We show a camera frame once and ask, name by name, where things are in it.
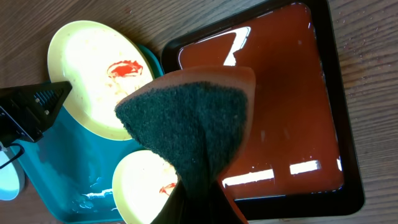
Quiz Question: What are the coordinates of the green and orange sponge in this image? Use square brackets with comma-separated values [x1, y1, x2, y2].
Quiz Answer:
[115, 66, 256, 199]

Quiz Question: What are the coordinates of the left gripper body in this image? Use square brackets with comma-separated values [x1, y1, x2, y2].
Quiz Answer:
[1, 107, 31, 147]

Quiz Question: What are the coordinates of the light blue plate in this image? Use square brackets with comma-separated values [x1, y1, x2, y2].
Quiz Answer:
[1, 143, 25, 201]

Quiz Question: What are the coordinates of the black tray with red liquid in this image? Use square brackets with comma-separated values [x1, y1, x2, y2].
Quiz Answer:
[161, 0, 365, 220]

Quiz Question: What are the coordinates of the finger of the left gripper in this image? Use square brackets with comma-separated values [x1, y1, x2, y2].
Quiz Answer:
[1, 81, 72, 142]

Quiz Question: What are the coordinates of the teal plastic tray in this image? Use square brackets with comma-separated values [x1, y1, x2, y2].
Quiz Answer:
[11, 43, 165, 224]

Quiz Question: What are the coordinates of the yellow-green plate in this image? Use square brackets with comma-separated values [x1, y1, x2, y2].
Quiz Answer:
[112, 150, 178, 223]
[47, 21, 154, 141]

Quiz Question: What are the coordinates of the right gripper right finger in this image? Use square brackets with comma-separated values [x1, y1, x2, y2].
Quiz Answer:
[208, 181, 248, 224]

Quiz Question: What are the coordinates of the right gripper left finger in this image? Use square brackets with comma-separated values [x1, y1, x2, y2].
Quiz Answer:
[151, 180, 195, 224]

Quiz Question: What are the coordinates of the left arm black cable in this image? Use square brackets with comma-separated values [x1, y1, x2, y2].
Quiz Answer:
[0, 142, 25, 170]

